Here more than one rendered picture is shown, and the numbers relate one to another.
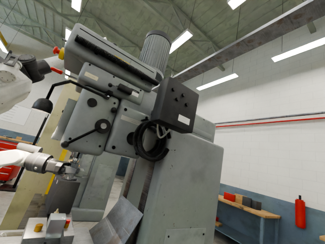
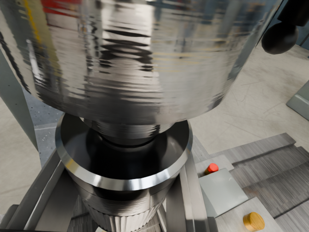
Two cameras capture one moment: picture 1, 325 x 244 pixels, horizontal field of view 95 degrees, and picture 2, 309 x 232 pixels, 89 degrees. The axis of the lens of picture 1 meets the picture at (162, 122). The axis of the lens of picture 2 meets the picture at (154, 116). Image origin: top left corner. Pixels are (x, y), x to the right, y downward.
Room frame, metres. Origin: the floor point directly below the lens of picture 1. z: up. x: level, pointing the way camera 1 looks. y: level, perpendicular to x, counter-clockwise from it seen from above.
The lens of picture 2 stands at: (0.79, 0.42, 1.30)
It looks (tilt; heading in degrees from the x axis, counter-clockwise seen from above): 44 degrees down; 272
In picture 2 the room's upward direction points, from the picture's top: 12 degrees clockwise
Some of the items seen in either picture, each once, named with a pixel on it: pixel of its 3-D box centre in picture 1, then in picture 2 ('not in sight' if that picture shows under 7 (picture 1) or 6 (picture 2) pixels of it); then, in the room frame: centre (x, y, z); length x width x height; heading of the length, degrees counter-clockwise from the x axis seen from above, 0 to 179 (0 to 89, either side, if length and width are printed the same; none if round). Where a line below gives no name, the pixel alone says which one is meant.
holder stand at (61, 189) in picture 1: (62, 190); not in sight; (1.12, 0.54, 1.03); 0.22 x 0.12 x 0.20; 39
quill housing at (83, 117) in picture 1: (90, 122); not in sight; (0.80, 0.38, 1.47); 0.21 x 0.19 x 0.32; 31
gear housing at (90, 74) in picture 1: (110, 90); not in sight; (0.82, 0.34, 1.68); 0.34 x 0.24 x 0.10; 121
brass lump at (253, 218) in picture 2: (38, 227); (253, 222); (0.61, 0.33, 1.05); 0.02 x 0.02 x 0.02
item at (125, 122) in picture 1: (123, 132); not in sight; (0.90, 0.21, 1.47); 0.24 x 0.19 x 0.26; 31
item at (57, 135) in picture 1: (64, 119); not in sight; (0.74, 0.47, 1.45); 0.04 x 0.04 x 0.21; 31
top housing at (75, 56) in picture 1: (112, 69); not in sight; (0.80, 0.37, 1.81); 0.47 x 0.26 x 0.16; 121
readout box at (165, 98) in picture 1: (176, 106); not in sight; (0.66, -0.05, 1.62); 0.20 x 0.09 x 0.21; 121
